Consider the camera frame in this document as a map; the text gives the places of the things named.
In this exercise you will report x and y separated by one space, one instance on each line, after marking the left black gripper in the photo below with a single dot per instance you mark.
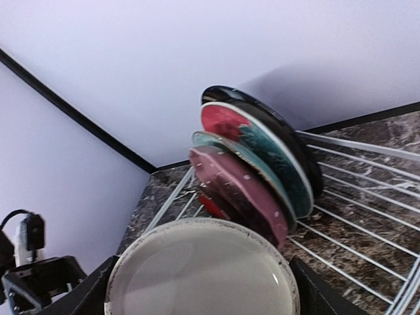
31 287

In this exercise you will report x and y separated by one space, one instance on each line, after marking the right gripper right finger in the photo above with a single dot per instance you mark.
317 296

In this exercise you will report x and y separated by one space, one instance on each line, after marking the red floral plate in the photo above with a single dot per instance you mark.
211 207

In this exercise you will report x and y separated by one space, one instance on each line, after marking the black plate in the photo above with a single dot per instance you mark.
276 123

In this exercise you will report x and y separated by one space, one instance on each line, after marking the black left frame post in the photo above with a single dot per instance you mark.
75 115

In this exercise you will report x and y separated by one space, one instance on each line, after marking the light teal plate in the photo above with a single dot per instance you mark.
247 157

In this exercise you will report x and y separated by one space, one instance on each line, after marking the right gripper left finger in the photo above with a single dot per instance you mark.
88 297

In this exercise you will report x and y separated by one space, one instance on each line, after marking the pink dotted scalloped plate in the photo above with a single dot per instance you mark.
237 183

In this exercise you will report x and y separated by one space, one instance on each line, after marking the white patterned mug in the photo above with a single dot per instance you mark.
201 266

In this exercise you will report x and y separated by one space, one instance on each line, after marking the red and teal plate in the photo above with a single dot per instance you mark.
234 123

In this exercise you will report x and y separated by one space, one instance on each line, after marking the white wire dish rack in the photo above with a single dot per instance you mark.
363 234

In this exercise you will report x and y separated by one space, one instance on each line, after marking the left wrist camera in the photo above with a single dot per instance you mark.
29 240

